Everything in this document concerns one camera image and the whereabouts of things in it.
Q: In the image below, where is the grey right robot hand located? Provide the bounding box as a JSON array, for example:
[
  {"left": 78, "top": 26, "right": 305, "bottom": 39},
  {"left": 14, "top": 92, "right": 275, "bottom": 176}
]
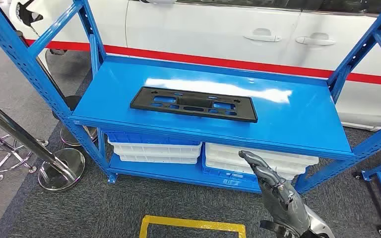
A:
[{"left": 239, "top": 150, "right": 311, "bottom": 238}]

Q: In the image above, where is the black plastic car part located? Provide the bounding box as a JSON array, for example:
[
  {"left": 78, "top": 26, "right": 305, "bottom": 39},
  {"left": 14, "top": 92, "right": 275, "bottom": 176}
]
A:
[{"left": 129, "top": 86, "right": 259, "bottom": 123}]

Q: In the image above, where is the blue steel shelf rack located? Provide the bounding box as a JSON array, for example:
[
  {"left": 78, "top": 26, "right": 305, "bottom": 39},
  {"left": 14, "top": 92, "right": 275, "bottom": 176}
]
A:
[{"left": 0, "top": 0, "right": 381, "bottom": 195}]

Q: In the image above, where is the yellow floor tape square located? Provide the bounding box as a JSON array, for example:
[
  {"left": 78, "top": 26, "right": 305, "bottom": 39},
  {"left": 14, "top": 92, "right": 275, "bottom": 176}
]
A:
[{"left": 139, "top": 215, "right": 247, "bottom": 238}]

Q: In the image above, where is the red barrier belt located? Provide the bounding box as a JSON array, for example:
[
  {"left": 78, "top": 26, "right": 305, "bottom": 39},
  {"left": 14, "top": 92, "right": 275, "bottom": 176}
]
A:
[{"left": 24, "top": 39, "right": 381, "bottom": 88}]

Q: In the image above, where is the white car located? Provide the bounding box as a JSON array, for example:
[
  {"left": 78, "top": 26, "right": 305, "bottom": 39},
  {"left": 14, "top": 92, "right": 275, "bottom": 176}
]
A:
[{"left": 8, "top": 0, "right": 381, "bottom": 132}]

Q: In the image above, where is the chrome stanchion post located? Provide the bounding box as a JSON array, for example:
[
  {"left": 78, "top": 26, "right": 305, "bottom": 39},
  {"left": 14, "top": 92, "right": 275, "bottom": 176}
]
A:
[
  {"left": 0, "top": 93, "right": 86, "bottom": 192},
  {"left": 14, "top": 29, "right": 98, "bottom": 147}
]

